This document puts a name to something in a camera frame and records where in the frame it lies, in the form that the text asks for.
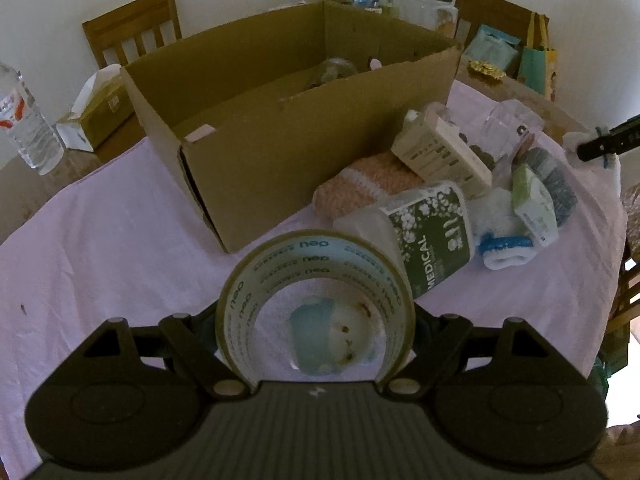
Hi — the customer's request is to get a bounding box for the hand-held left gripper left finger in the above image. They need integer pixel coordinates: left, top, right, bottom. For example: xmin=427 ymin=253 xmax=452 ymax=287
xmin=75 ymin=300 xmax=258 ymax=401

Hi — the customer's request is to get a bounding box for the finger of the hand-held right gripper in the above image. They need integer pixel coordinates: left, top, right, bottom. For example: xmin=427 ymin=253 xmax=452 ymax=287
xmin=577 ymin=115 xmax=640 ymax=163

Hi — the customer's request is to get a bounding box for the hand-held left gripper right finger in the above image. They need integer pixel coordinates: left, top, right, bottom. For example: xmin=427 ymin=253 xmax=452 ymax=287
xmin=380 ymin=305 xmax=561 ymax=401

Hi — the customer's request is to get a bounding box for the white cloth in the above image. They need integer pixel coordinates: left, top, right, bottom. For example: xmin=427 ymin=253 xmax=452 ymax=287
xmin=562 ymin=130 xmax=622 ymax=188

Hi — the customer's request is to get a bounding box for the clear packing tape roll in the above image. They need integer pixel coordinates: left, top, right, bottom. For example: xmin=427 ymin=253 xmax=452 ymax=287
xmin=216 ymin=229 xmax=417 ymax=391

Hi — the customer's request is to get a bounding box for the white blue-striped sock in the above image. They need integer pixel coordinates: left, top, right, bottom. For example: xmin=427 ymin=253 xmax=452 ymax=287
xmin=479 ymin=232 xmax=534 ymax=272
xmin=470 ymin=192 xmax=518 ymax=238

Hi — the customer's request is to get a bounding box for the beige carton box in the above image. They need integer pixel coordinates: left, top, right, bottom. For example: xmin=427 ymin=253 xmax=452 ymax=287
xmin=391 ymin=109 xmax=493 ymax=196

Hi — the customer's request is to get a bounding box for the brown cardboard box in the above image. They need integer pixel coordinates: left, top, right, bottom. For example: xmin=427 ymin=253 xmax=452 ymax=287
xmin=120 ymin=0 xmax=463 ymax=253

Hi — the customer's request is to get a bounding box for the grey striped roll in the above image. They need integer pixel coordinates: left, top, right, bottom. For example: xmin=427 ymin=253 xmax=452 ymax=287
xmin=524 ymin=145 xmax=579 ymax=227

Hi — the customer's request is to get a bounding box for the green white cotton pack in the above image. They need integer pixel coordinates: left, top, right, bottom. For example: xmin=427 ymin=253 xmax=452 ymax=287
xmin=332 ymin=180 xmax=476 ymax=302

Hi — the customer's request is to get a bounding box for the small green white box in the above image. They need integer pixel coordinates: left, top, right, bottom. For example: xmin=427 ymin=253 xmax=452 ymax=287
xmin=510 ymin=164 xmax=559 ymax=247

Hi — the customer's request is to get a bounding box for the pink tablecloth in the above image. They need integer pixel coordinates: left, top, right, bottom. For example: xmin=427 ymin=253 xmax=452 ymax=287
xmin=0 ymin=80 xmax=628 ymax=480

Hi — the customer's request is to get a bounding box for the white printed towel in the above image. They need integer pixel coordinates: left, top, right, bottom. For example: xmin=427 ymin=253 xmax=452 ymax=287
xmin=255 ymin=280 xmax=396 ymax=377

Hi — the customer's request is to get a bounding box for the teal gift bag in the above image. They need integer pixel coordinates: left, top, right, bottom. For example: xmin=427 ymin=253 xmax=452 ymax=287
xmin=517 ymin=12 xmax=558 ymax=103

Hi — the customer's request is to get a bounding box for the gold ornament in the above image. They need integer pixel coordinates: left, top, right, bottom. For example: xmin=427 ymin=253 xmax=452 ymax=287
xmin=465 ymin=59 xmax=506 ymax=81

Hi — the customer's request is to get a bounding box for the teal packet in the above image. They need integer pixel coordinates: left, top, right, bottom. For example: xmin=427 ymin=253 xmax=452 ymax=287
xmin=462 ymin=24 xmax=521 ymax=78

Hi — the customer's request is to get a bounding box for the wooden chair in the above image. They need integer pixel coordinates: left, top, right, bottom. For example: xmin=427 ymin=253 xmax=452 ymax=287
xmin=607 ymin=255 xmax=640 ymax=361
xmin=82 ymin=0 xmax=183 ymax=70
xmin=454 ymin=0 xmax=551 ymax=51

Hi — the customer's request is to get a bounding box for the pink knitted cloth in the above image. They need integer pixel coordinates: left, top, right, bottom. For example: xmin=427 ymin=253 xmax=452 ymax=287
xmin=312 ymin=152 xmax=426 ymax=220

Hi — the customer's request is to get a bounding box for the large black-lidded clear jar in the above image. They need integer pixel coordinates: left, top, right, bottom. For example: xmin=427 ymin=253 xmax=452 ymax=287
xmin=399 ymin=0 xmax=458 ymax=41

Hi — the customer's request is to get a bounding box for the white olive tissue box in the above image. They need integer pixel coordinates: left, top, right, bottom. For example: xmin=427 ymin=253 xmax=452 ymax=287
xmin=55 ymin=64 xmax=136 ymax=152

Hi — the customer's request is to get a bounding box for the clear plastic water bottle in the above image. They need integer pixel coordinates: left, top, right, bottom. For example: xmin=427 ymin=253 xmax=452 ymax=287
xmin=0 ymin=62 xmax=66 ymax=176

